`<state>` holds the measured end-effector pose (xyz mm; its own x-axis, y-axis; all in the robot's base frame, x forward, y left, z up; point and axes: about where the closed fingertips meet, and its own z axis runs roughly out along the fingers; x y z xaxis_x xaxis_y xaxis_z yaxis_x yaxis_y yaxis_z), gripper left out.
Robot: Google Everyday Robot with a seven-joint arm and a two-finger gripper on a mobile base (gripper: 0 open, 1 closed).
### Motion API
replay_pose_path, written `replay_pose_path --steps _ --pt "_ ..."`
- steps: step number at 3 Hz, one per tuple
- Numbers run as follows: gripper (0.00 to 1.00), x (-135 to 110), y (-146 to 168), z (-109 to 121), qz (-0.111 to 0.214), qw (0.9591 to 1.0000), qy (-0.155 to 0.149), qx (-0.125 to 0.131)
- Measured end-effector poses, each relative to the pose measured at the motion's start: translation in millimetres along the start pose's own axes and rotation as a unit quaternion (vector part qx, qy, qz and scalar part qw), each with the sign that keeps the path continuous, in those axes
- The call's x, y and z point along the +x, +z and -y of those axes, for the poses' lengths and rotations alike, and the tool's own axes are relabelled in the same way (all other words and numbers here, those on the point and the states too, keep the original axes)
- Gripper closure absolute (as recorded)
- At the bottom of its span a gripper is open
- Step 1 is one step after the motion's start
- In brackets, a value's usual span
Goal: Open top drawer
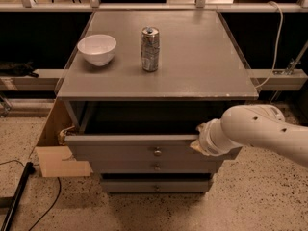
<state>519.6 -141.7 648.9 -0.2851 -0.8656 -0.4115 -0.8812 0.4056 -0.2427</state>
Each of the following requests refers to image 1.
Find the black bar on floor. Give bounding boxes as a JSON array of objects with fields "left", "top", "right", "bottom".
[{"left": 1, "top": 162, "right": 35, "bottom": 231}]

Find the black object on ledge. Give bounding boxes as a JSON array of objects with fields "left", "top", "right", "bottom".
[{"left": 0, "top": 61, "right": 39, "bottom": 78}]

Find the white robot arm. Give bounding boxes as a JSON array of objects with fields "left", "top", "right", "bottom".
[{"left": 190, "top": 105, "right": 308, "bottom": 167}]

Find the crumpled brown object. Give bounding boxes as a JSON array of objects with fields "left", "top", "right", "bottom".
[{"left": 58, "top": 126, "right": 75, "bottom": 145}]

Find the white hanging cable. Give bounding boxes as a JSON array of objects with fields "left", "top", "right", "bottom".
[{"left": 255, "top": 0, "right": 285, "bottom": 90}]

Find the grey bottom drawer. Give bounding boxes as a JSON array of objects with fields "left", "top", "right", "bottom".
[{"left": 101, "top": 179, "right": 212, "bottom": 193}]

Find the white ceramic bowl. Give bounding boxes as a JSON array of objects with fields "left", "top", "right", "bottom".
[{"left": 77, "top": 35, "right": 116, "bottom": 66}]

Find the silver drink can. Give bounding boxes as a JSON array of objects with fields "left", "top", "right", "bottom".
[{"left": 141, "top": 27, "right": 160, "bottom": 72}]

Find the grey drawer cabinet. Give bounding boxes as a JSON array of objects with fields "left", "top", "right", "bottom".
[{"left": 58, "top": 10, "right": 258, "bottom": 181}]

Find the metal diagonal brace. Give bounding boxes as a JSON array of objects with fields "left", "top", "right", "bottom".
[{"left": 269, "top": 39, "right": 308, "bottom": 103}]

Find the wooden side box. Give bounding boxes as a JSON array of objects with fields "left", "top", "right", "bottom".
[{"left": 35, "top": 100, "right": 92, "bottom": 177}]

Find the black floor cable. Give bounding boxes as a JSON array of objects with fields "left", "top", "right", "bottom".
[{"left": 0, "top": 159, "right": 63, "bottom": 231}]

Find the grey middle drawer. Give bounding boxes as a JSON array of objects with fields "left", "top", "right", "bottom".
[{"left": 90, "top": 161, "right": 222, "bottom": 173}]

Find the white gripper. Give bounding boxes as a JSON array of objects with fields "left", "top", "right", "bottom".
[{"left": 190, "top": 119, "right": 242, "bottom": 156}]

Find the grey drawer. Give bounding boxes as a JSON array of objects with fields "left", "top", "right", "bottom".
[
  {"left": 101, "top": 179, "right": 212, "bottom": 193},
  {"left": 90, "top": 161, "right": 222, "bottom": 173},
  {"left": 64, "top": 134, "right": 243, "bottom": 163}
]

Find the metal frame rail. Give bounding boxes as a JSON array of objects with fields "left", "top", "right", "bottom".
[{"left": 0, "top": 0, "right": 308, "bottom": 12}]

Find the grey top drawer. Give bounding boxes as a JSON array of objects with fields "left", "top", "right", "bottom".
[{"left": 64, "top": 134, "right": 243, "bottom": 163}]

